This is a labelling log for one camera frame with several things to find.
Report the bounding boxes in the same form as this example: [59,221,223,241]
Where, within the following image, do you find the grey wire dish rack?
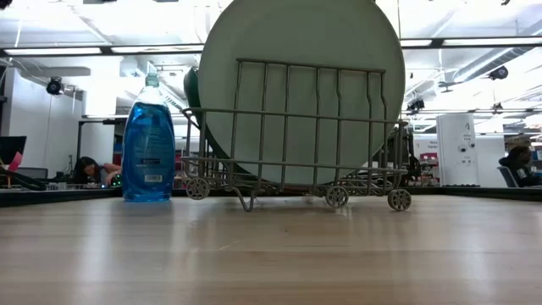
[180,58,412,213]

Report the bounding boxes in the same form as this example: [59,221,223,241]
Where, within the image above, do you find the pale mint plate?
[197,0,407,186]

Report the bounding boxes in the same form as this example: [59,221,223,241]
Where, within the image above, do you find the black aluminium table frame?
[0,185,542,208]

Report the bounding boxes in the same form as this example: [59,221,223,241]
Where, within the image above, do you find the blue dish soap bottle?
[121,72,177,203]

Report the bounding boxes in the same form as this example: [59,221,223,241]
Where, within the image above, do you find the white kiosk cabinet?
[435,113,482,187]

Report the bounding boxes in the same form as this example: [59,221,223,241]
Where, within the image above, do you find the dark green deep plate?
[182,66,238,175]

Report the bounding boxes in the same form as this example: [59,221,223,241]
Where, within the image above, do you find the black monitor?
[0,135,28,166]

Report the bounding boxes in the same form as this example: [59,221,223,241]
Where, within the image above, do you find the black equipment cart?
[380,126,423,187]

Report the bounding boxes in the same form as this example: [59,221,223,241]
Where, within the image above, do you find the person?
[498,145,542,188]
[73,155,124,188]

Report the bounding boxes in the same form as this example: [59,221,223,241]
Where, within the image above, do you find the ceiling light bar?
[3,38,542,56]

